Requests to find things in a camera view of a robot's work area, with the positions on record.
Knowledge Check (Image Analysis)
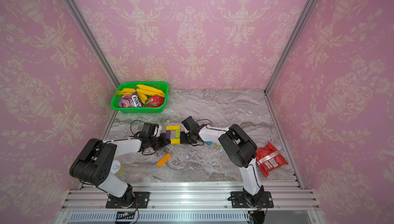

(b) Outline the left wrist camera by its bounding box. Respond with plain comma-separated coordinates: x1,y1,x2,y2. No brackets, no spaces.
140,122,162,139

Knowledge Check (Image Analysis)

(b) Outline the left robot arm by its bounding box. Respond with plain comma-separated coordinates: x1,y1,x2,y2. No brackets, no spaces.
69,133,170,209

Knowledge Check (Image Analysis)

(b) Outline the purple block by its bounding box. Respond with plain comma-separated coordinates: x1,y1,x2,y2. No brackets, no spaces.
166,130,171,139

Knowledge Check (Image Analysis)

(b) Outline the yellow block top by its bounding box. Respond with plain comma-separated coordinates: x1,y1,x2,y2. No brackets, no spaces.
166,125,181,131

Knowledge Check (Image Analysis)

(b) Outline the orange block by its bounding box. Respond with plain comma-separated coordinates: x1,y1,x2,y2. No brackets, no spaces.
157,153,172,168

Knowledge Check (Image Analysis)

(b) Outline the red snack bag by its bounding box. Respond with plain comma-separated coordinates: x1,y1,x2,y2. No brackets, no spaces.
256,142,288,178

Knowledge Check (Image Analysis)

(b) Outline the yellow block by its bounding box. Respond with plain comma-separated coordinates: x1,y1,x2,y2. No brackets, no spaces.
171,138,181,145
166,125,181,131

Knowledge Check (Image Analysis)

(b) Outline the green plastic basket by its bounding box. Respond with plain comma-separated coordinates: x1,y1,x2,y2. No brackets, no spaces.
110,81,169,113

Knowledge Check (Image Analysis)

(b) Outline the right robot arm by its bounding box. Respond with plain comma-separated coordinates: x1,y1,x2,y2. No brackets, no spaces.
180,121,274,210

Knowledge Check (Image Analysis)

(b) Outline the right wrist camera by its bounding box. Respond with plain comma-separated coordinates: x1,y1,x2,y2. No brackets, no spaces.
182,116,200,132

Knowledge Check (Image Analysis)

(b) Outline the aluminium mounting rail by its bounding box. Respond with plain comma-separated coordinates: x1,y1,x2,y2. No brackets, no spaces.
56,181,324,224

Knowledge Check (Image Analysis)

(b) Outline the red dragon fruit toy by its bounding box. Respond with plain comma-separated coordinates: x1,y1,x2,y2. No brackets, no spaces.
144,95,165,108

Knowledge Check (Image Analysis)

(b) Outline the purple snack packet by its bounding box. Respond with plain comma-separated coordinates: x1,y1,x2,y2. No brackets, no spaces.
119,92,143,108

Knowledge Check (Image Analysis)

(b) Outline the yellow banana bunch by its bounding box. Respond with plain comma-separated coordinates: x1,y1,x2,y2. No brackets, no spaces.
115,84,166,104

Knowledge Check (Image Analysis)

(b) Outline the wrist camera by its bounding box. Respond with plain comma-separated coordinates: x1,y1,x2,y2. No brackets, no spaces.
140,122,162,139
182,116,200,132

